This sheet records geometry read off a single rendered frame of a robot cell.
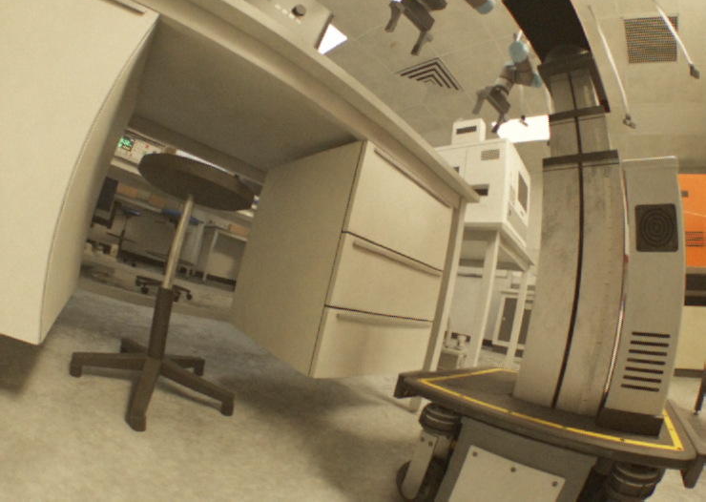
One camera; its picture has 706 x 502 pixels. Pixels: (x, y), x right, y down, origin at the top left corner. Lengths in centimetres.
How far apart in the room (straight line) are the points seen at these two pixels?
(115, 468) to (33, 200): 46
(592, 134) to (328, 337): 75
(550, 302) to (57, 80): 93
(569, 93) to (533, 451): 73
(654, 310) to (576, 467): 24
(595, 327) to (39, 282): 90
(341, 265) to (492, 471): 54
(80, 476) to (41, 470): 7
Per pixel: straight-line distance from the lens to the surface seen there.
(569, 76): 85
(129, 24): 65
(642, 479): 51
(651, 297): 52
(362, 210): 76
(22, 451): 66
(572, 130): 72
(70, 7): 69
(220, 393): 86
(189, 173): 71
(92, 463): 64
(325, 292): 72
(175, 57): 89
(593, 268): 59
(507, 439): 48
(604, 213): 61
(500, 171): 176
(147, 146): 254
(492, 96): 130
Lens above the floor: 42
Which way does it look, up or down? 10 degrees up
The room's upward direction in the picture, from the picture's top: 13 degrees clockwise
